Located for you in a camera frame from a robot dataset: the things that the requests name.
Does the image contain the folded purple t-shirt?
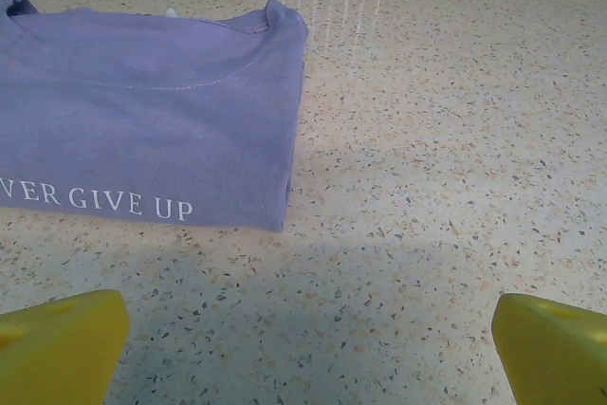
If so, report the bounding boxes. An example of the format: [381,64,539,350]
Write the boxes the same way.
[0,0,310,234]

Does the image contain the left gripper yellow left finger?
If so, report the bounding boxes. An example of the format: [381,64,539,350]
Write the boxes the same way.
[0,288,130,405]

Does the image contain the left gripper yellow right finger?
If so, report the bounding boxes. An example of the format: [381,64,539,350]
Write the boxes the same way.
[491,293,607,405]

